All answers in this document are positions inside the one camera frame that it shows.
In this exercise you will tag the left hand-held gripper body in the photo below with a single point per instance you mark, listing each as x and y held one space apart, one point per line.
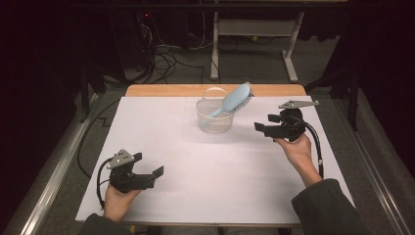
125 181

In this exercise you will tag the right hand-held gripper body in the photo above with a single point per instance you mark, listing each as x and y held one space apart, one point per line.
290 129

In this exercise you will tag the light blue hairbrush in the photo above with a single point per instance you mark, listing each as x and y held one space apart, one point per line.
233 99

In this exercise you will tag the white slatted plastic basket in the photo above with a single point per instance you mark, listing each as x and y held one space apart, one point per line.
215 122

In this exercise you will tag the person's left hand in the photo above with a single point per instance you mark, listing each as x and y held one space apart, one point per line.
117 204

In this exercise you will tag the person's right hand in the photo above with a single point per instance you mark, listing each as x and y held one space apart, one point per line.
300 153

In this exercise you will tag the black metal stand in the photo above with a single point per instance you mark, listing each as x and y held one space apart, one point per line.
93 81
345 88

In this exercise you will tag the dark computer case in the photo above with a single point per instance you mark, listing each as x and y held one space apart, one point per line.
130 39

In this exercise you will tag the aluminium floor rail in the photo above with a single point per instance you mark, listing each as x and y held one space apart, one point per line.
55 176
375 169

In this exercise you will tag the white metal desk frame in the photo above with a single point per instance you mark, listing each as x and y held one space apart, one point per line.
254 27

